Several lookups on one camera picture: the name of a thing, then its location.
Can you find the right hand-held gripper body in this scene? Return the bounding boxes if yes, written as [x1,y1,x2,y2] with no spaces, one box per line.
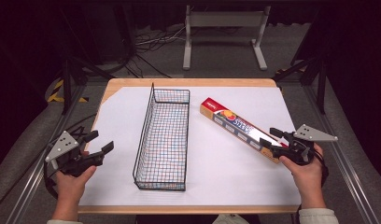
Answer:
[270,123,339,166]

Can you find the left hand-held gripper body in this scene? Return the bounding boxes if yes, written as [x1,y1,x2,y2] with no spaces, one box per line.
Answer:
[44,130,106,178]

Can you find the long red plastic wrap box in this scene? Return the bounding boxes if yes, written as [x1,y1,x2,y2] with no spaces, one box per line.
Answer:
[199,96,289,164]

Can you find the black wire basket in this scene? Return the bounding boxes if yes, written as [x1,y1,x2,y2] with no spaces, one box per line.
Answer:
[132,81,191,192]

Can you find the person's left hand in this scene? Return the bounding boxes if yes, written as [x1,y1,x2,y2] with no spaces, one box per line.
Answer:
[55,149,98,200]

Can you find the person's right hand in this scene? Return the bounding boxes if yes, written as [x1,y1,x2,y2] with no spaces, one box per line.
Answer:
[278,143,325,194]

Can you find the black metal stand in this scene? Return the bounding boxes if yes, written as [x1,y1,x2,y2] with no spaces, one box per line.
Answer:
[273,55,329,116]
[61,55,116,115]

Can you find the yellow black hazard tape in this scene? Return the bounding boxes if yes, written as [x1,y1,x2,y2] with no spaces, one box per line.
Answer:
[47,78,89,104]

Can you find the white paper sheet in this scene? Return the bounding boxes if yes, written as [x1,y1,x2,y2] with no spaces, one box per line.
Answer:
[78,86,302,207]

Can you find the person's light clothing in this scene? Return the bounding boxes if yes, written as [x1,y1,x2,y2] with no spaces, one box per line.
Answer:
[211,213,243,224]

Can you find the white metal stand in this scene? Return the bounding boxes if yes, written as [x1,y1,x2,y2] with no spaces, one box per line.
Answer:
[182,5,272,71]

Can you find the aluminium rail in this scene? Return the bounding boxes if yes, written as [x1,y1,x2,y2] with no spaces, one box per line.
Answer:
[4,85,87,224]
[303,85,381,224]

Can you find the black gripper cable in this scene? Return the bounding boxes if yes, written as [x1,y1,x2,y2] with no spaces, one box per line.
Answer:
[43,161,60,201]
[315,150,331,189]

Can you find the bundle of floor cables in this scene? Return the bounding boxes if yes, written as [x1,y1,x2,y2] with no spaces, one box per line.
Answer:
[117,24,188,78]

